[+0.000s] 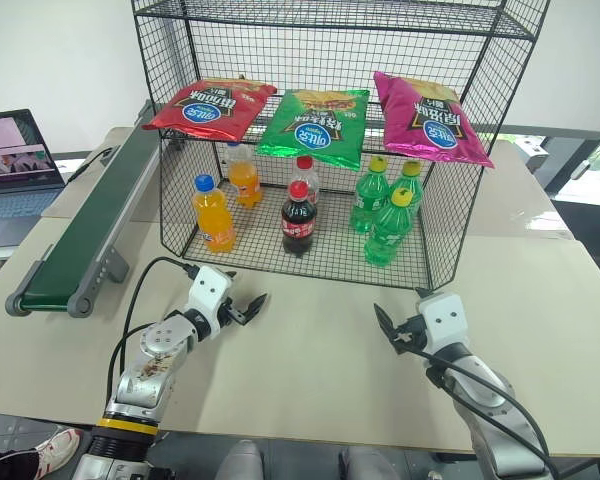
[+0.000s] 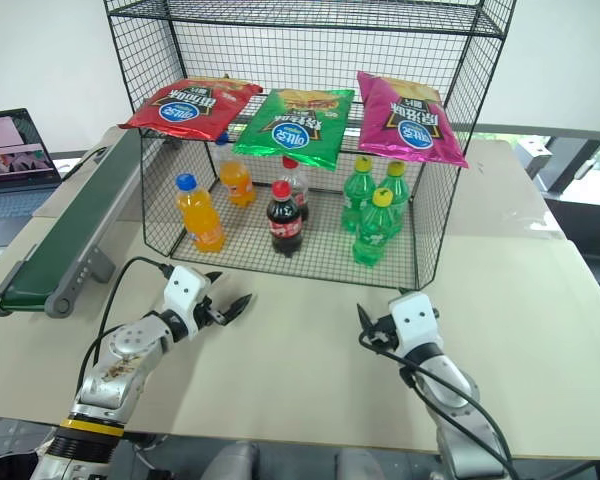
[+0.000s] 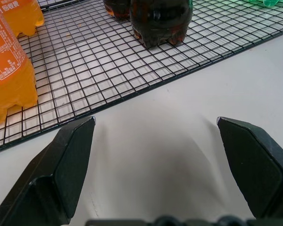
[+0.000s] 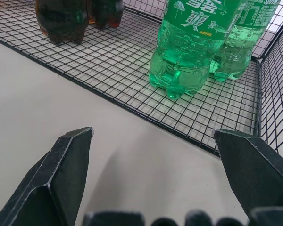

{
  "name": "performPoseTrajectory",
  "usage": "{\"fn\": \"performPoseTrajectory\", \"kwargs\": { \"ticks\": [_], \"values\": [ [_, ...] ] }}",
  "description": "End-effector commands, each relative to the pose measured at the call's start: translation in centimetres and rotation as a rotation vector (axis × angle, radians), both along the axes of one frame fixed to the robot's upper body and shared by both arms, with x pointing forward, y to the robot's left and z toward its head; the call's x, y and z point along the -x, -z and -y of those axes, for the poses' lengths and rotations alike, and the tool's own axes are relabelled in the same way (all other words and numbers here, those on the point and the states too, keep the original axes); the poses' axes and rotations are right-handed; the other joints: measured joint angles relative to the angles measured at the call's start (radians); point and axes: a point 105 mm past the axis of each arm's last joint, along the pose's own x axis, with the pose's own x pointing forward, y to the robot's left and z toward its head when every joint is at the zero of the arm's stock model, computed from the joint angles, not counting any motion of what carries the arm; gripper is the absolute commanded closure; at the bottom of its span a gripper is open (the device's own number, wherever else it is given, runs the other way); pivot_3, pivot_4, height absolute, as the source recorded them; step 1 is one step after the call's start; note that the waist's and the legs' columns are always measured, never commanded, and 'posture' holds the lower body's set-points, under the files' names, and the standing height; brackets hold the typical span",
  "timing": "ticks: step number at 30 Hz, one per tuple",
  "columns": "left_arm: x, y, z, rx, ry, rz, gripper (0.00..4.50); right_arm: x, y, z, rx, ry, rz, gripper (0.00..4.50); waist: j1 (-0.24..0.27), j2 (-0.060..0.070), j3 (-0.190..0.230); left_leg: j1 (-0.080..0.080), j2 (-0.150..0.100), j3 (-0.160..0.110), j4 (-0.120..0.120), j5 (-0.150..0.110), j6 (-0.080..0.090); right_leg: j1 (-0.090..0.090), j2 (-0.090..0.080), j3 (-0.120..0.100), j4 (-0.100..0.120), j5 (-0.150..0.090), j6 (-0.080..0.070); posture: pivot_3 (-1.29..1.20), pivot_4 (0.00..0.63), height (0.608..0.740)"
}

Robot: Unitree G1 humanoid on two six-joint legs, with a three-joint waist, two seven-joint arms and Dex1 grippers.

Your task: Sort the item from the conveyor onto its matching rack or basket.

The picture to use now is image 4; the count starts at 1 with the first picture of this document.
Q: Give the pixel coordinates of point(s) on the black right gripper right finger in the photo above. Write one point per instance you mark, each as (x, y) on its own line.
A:
(254, 174)

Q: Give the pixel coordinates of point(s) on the dark cola bottle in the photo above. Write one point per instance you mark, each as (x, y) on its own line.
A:
(61, 21)
(107, 14)

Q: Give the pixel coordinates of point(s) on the green Sprite bottle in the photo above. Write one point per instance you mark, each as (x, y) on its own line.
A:
(181, 54)
(238, 44)

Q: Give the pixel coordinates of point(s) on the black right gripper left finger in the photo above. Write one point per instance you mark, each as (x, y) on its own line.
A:
(52, 179)

